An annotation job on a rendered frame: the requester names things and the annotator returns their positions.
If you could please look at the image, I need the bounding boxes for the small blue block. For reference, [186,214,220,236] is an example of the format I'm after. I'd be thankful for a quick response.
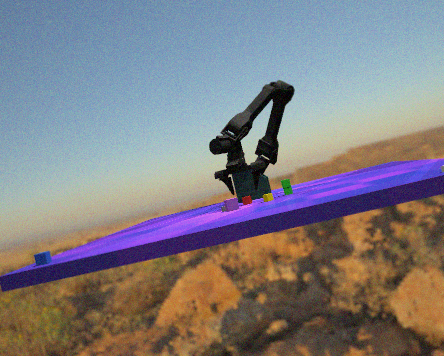
[34,250,52,266]

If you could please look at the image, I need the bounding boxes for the yellow cube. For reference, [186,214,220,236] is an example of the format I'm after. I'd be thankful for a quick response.
[262,193,274,202]

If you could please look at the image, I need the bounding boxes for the red block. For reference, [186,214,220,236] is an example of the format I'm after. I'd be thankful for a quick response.
[242,196,253,205]

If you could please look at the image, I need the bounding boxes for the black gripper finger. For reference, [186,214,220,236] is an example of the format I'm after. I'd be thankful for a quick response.
[251,169,263,190]
[219,177,235,195]

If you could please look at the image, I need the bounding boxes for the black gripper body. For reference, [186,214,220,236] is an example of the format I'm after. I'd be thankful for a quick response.
[214,150,266,179]

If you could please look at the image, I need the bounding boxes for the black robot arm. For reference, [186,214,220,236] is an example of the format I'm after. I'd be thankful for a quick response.
[209,80,295,176]

